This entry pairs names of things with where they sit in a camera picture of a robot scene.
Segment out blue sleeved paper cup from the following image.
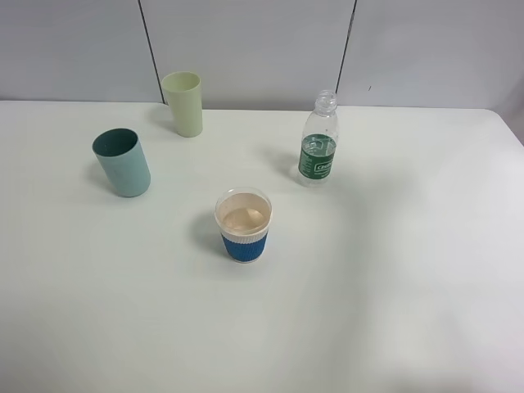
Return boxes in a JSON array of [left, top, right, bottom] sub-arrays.
[[214, 187, 273, 263]]

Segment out clear green-label water bottle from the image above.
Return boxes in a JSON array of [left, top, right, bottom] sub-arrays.
[[298, 90, 339, 187]]

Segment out light green plastic cup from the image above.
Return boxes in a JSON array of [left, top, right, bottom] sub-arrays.
[[160, 71, 203, 138]]

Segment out teal plastic cup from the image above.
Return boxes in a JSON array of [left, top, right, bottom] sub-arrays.
[[92, 128, 151, 197]]

